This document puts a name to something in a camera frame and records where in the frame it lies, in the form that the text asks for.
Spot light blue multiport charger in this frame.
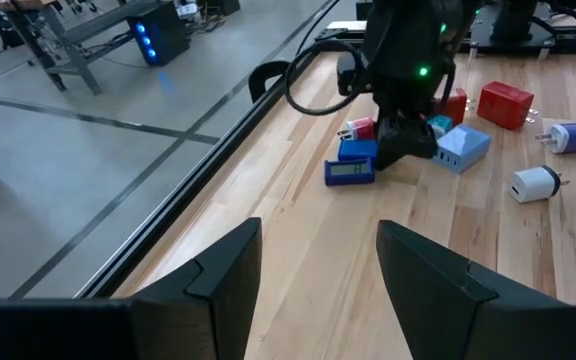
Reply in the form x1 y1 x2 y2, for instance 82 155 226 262
432 123 493 176

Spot blue rectangular plastic block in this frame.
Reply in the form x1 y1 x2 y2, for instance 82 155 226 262
337 138 381 163

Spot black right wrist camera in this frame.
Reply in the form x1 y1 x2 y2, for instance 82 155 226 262
336 51 371 97

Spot pink white small charger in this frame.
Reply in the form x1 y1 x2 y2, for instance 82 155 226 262
337 116 377 143

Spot teal white small charger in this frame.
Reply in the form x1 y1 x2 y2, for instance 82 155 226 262
426 114 455 141

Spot red wall charger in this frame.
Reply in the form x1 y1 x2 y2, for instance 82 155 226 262
435 87 475 127
476 80 540 132

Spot blue digital LCD timer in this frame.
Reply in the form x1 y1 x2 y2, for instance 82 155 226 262
323 156 377 188

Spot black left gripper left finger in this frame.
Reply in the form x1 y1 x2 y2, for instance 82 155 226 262
127 216 264 360

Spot black table clamp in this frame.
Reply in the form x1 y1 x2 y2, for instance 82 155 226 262
247 60 292 104

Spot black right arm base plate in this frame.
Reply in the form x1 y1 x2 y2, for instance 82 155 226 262
470 4 576 55

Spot white charger black face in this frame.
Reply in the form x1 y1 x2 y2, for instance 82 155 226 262
508 164 571 205

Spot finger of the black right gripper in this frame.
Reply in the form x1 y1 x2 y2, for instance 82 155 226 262
374 119 440 172

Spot black computer blue lights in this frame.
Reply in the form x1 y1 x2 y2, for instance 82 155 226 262
126 1 191 68

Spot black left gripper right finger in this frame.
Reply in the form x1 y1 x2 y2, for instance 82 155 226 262
375 219 569 360

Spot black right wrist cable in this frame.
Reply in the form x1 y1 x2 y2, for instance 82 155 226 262
282 38 369 117

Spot grey metal workbench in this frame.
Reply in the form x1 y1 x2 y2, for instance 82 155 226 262
0 0 169 97

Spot purple white USB charger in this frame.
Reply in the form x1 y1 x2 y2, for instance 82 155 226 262
534 121 576 156

